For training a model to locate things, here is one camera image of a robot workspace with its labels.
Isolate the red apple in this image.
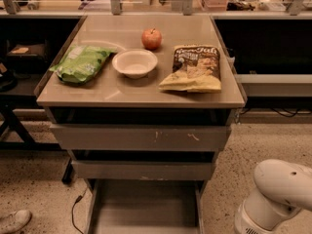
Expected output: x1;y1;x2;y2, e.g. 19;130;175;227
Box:
141;28;162;51

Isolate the green snack bag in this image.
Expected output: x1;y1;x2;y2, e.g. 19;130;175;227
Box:
50;45;116;85

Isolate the grey drawer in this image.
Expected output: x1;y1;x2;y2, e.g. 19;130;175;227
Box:
85;179;204;234
72;160;215;180
51;124;231;152

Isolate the grey drawer cabinet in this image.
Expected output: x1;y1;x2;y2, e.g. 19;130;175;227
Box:
33;14;248;234

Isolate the brown yellow chip bag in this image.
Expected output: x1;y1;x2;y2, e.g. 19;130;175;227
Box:
159;45;221;93

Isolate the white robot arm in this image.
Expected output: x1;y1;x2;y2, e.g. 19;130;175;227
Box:
234;159;312;234

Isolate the white bowl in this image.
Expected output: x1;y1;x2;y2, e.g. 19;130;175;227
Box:
112;49;158;79

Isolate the grey middle drawer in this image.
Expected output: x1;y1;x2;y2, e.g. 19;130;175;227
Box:
72;160;215;180

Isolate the black floor cable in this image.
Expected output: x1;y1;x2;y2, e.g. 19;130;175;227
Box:
70;185;90;234

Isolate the grey bottom drawer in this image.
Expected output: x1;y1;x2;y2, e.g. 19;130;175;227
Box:
85;179;204;234

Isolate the grey top drawer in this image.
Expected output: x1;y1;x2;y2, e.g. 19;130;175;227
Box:
51;124;231;152

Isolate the black table frame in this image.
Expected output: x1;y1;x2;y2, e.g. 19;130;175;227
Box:
0;100;75;184

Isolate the white shoe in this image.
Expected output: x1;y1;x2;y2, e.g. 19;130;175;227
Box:
0;210;32;234

